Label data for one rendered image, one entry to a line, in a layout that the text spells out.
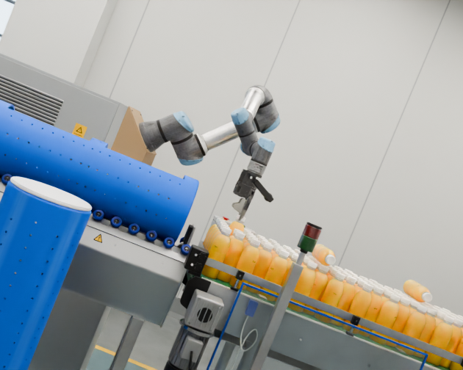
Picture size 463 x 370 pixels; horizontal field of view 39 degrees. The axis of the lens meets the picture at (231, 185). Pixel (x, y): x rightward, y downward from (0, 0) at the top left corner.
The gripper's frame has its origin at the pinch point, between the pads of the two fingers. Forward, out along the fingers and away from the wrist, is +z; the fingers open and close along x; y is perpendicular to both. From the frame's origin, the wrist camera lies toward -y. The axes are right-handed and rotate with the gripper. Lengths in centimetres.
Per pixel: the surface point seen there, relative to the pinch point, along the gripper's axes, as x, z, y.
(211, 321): 41, 36, 2
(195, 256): 29.4, 18.2, 14.8
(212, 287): 28.4, 27.2, 4.3
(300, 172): -262, -35, -72
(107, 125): -150, -12, 80
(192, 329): 43, 42, 7
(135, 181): 19, 1, 47
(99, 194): 19, 11, 58
